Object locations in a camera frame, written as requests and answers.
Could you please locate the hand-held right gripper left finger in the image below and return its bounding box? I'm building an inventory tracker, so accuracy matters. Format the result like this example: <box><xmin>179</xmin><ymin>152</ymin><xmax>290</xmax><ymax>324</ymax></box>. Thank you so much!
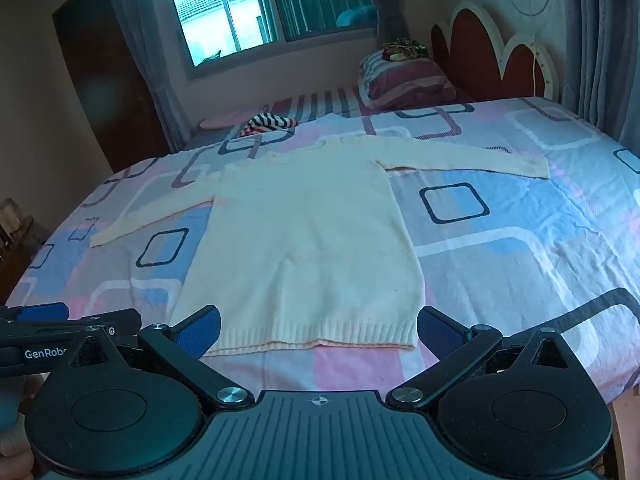
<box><xmin>65</xmin><ymin>304</ymin><xmax>253</xmax><ymax>408</ymax></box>

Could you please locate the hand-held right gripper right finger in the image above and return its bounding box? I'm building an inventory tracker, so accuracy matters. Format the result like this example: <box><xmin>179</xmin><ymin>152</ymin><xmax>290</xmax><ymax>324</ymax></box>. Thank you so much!
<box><xmin>387</xmin><ymin>305</ymin><xmax>576</xmax><ymax>408</ymax></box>

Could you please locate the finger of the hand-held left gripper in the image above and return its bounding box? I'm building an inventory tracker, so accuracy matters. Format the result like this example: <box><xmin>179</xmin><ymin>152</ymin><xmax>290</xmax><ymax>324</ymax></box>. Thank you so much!
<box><xmin>0</xmin><ymin>302</ymin><xmax>71</xmax><ymax>322</ymax></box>
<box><xmin>0</xmin><ymin>309</ymin><xmax>143</xmax><ymax>348</ymax></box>

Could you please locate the cream knit sweater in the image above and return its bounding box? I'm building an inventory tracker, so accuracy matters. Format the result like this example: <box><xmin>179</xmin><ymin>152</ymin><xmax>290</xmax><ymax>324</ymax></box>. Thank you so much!
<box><xmin>89</xmin><ymin>135</ymin><xmax>551</xmax><ymax>358</ymax></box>

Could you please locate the person's left hand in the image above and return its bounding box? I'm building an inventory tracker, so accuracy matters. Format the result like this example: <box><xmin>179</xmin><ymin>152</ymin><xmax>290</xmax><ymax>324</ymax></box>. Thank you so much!
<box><xmin>0</xmin><ymin>375</ymin><xmax>37</xmax><ymax>480</ymax></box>

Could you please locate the wooden bedside cabinet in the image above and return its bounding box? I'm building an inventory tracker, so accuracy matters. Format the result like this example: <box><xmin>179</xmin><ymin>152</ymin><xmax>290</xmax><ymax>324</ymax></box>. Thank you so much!
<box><xmin>0</xmin><ymin>197</ymin><xmax>51</xmax><ymax>291</ymax></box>

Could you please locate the pastel square-patterned bedsheet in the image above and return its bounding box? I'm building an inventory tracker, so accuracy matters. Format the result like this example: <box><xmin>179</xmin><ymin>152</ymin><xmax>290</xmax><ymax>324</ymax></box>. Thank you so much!
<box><xmin>0</xmin><ymin>97</ymin><xmax>640</xmax><ymax>406</ymax></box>

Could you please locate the striped folded cloth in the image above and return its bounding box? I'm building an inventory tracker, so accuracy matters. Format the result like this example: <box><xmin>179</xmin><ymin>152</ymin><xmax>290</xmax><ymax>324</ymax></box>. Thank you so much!
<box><xmin>239</xmin><ymin>114</ymin><xmax>300</xmax><ymax>138</ymax></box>

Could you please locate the dark wooden door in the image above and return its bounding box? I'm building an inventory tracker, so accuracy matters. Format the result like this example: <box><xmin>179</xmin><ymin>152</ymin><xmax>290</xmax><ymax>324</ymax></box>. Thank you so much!
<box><xmin>52</xmin><ymin>0</ymin><xmax>171</xmax><ymax>173</ymax></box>

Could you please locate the maroon striped pillow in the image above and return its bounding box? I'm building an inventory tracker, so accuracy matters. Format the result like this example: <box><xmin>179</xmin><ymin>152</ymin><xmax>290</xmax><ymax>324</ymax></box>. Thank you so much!
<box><xmin>359</xmin><ymin>50</ymin><xmax>458</xmax><ymax>110</ymax></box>

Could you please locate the maroon striped sheet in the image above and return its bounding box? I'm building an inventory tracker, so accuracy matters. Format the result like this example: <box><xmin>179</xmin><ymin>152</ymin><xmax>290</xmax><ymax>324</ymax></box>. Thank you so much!
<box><xmin>200</xmin><ymin>85</ymin><xmax>476</xmax><ymax>133</ymax></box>

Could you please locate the red and white headboard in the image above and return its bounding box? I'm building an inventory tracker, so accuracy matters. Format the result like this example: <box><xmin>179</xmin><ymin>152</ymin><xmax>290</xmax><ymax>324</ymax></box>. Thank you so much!
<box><xmin>431</xmin><ymin>0</ymin><xmax>560</xmax><ymax>103</ymax></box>

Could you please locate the floral cloth bundle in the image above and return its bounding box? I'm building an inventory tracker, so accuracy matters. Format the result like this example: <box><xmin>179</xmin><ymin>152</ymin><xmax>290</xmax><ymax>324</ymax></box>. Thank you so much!
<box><xmin>381</xmin><ymin>39</ymin><xmax>428</xmax><ymax>61</ymax></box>

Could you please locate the window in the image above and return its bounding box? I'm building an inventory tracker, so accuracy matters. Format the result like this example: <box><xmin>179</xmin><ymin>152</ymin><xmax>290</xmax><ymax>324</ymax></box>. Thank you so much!
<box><xmin>157</xmin><ymin>0</ymin><xmax>378</xmax><ymax>68</ymax></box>

